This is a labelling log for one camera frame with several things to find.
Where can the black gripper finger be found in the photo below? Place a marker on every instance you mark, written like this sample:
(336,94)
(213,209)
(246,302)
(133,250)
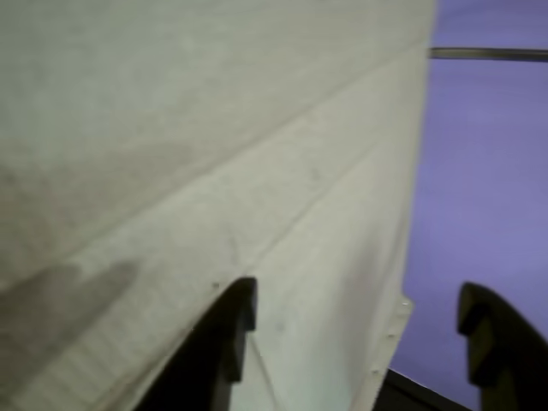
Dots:
(509,355)
(205,355)

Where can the brown corrugated cardboard sheet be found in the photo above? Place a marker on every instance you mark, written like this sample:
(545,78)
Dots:
(171,150)

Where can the black metal stand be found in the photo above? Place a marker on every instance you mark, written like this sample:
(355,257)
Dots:
(492,54)

